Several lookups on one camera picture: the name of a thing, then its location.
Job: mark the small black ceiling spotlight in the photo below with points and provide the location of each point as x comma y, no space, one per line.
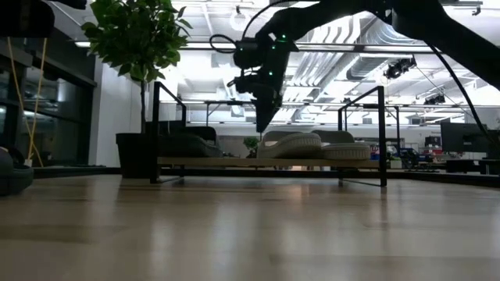
434,99

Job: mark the black metal table frame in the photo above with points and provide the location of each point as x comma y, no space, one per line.
78,170

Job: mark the black slide sandal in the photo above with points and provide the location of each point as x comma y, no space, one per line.
195,146
15,179

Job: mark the black metal background desk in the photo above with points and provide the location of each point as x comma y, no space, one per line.
218,102

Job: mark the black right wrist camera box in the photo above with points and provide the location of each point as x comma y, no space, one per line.
250,52

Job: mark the wooden shelf with black frame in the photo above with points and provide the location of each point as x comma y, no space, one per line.
234,162

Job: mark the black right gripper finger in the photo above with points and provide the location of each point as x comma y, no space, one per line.
268,111

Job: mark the black background monitor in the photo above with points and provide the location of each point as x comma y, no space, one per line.
463,136

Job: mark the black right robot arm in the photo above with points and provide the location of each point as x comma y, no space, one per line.
429,23

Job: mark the large black ceiling spotlight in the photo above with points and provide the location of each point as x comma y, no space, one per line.
398,68

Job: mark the small background plant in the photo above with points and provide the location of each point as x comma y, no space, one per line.
252,145

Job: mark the large leafy potted plant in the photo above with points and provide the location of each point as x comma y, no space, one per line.
136,39

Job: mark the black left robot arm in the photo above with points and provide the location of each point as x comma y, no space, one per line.
23,17

